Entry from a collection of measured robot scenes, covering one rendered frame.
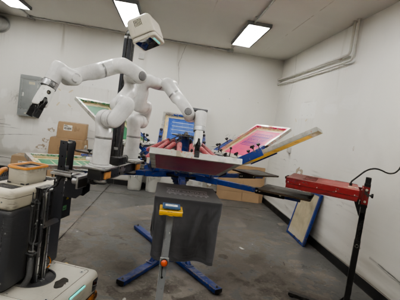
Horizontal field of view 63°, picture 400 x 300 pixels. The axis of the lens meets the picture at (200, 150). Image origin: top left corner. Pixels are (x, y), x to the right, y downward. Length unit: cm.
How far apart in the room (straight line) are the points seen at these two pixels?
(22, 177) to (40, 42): 519
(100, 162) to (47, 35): 560
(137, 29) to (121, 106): 48
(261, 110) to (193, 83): 153
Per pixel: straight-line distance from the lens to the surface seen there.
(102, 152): 185
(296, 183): 289
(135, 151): 226
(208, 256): 228
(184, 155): 202
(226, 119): 682
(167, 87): 215
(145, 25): 201
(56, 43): 720
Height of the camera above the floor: 144
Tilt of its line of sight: 4 degrees down
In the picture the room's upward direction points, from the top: 8 degrees clockwise
